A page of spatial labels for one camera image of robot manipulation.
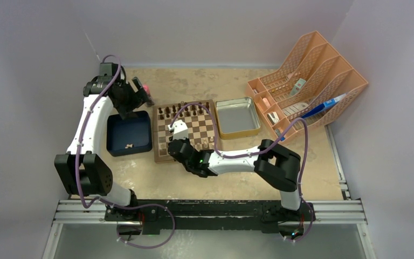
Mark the white stapler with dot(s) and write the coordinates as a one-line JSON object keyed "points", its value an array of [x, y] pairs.
{"points": [[273, 117]]}

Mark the gold metal tin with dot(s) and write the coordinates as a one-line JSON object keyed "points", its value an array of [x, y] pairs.
{"points": [[237, 118]]}

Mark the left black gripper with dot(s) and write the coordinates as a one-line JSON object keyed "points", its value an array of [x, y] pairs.
{"points": [[136, 99]]}

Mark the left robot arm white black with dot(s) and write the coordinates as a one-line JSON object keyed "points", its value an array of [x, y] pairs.
{"points": [[110, 109]]}

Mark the wooden chess board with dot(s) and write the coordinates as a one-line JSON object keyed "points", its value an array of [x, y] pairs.
{"points": [[199, 122]]}

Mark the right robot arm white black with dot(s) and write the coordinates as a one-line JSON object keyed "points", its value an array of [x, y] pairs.
{"points": [[276, 164]]}

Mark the orange plastic file organizer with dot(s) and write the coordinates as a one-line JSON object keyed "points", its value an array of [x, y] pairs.
{"points": [[327, 75]]}

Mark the pink eraser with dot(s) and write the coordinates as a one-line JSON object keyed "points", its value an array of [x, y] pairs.
{"points": [[266, 102]]}

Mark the white card pack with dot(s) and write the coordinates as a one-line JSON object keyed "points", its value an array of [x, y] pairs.
{"points": [[297, 86]]}

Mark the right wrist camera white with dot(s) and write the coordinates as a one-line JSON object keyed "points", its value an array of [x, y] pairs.
{"points": [[179, 130]]}

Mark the pink capped bottle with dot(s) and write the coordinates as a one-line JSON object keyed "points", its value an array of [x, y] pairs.
{"points": [[150, 101]]}

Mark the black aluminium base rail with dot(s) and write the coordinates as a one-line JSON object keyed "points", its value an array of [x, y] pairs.
{"points": [[265, 216]]}

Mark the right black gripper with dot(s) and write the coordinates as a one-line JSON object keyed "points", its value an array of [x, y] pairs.
{"points": [[187, 141]]}

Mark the dark blue tin lid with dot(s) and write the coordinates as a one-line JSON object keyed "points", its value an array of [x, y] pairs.
{"points": [[136, 131]]}

